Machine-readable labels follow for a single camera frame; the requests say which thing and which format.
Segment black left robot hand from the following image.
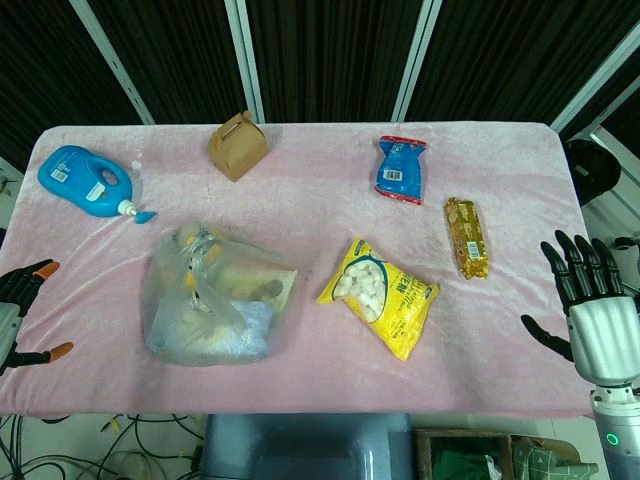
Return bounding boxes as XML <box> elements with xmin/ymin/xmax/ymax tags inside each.
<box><xmin>0</xmin><ymin>258</ymin><xmax>75</xmax><ymax>376</ymax></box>

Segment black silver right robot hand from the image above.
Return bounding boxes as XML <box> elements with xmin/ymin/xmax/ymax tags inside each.
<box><xmin>520</xmin><ymin>229</ymin><xmax>640</xmax><ymax>389</ymax></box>

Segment clear plastic bag with items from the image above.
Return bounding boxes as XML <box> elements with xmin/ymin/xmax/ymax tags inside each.
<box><xmin>143</xmin><ymin>219</ymin><xmax>300</xmax><ymax>368</ymax></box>

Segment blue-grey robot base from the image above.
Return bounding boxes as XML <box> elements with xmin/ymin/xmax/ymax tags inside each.
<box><xmin>199</xmin><ymin>412</ymin><xmax>416</xmax><ymax>480</ymax></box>

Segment yellow rock sugar bag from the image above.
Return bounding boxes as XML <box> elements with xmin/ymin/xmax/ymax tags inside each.
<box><xmin>316</xmin><ymin>236</ymin><xmax>441</xmax><ymax>362</ymax></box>

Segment patterned grey-green cloth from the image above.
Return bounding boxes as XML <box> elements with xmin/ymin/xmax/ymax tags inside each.
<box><xmin>512</xmin><ymin>435</ymin><xmax>599</xmax><ymax>480</ymax></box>

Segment blue detergent bottle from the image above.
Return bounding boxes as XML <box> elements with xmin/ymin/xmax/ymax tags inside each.
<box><xmin>37</xmin><ymin>144</ymin><xmax>158</xmax><ymax>225</ymax></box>

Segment black round stool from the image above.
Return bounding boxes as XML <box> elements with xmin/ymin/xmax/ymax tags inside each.
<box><xmin>563</xmin><ymin>139</ymin><xmax>623</xmax><ymax>204</ymax></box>

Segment gold biscuit packet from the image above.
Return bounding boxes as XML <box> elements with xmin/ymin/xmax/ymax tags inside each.
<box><xmin>444</xmin><ymin>196</ymin><xmax>492</xmax><ymax>281</ymax></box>

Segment green cloth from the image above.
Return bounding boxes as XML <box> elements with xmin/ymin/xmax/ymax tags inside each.
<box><xmin>430</xmin><ymin>437</ymin><xmax>501</xmax><ymax>480</ymax></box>

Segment brown wooden crate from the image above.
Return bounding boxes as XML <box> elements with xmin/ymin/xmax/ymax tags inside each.
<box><xmin>413</xmin><ymin>427</ymin><xmax>584</xmax><ymax>480</ymax></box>

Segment blue red snack packet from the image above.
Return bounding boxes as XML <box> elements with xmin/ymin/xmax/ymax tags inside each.
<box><xmin>373</xmin><ymin>135</ymin><xmax>430</xmax><ymax>207</ymax></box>

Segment brown cardboard gable box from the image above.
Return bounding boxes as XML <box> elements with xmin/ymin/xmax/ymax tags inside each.
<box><xmin>207</xmin><ymin>111</ymin><xmax>269</xmax><ymax>183</ymax></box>

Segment black curtain panel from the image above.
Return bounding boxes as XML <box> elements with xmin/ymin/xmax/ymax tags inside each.
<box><xmin>87</xmin><ymin>0</ymin><xmax>252</xmax><ymax>125</ymax></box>
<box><xmin>247</xmin><ymin>0</ymin><xmax>426</xmax><ymax>124</ymax></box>
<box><xmin>404</xmin><ymin>0</ymin><xmax>640</xmax><ymax>124</ymax></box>

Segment pink velvet tablecloth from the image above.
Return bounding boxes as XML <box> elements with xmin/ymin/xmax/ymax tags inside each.
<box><xmin>0</xmin><ymin>122</ymin><xmax>601</xmax><ymax>419</ymax></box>

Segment floor cable bundle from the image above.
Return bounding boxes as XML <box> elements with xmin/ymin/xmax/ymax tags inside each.
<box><xmin>0</xmin><ymin>412</ymin><xmax>206</xmax><ymax>480</ymax></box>

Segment white frame post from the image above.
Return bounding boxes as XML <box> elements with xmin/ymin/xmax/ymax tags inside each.
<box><xmin>548</xmin><ymin>19</ymin><xmax>640</xmax><ymax>132</ymax></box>
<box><xmin>68</xmin><ymin>0</ymin><xmax>155</xmax><ymax>125</ymax></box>
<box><xmin>223</xmin><ymin>0</ymin><xmax>266</xmax><ymax>124</ymax></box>
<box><xmin>389</xmin><ymin>0</ymin><xmax>437</xmax><ymax>123</ymax></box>

